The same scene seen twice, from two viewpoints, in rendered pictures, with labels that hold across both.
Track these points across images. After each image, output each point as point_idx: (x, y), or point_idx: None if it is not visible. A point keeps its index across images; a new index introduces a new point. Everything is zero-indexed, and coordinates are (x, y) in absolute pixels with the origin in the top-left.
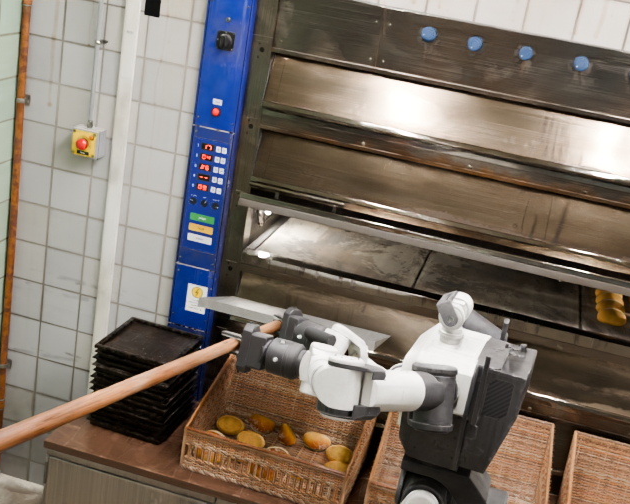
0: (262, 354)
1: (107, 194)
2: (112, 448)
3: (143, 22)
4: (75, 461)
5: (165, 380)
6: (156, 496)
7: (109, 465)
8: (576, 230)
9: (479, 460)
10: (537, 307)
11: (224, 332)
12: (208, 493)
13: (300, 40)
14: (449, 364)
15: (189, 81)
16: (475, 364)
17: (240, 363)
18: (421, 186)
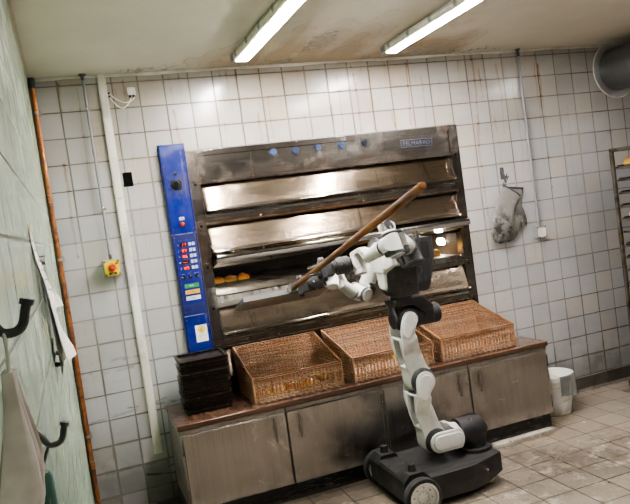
0: (333, 265)
1: (130, 295)
2: (214, 415)
3: (124, 191)
4: (199, 431)
5: (226, 364)
6: (252, 425)
7: (221, 421)
8: (367, 219)
9: (426, 281)
10: None
11: (309, 267)
12: (280, 406)
13: (212, 174)
14: None
15: (160, 214)
16: None
17: (325, 275)
18: (294, 225)
